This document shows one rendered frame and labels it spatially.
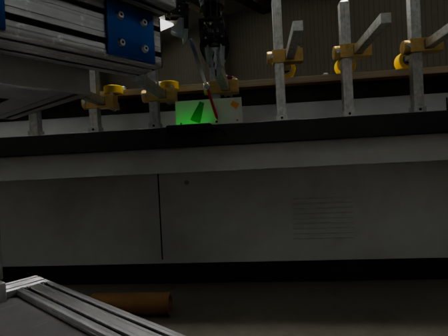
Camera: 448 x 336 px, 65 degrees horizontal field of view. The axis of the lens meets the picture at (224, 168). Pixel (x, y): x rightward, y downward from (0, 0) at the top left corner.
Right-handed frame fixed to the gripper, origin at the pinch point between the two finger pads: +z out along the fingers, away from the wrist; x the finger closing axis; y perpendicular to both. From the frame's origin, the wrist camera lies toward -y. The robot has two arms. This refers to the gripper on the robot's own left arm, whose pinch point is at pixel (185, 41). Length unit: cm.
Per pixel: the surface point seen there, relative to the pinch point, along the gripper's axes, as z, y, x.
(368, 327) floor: 100, -52, 33
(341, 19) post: -7, -56, 14
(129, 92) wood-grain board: 13.1, 20.9, -31.4
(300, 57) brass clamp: 6.8, -41.6, 9.6
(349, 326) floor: 100, -46, 30
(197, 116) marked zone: 27.3, -4.2, -4.4
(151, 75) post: 10.2, 12.3, -11.2
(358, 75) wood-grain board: 11, -71, 3
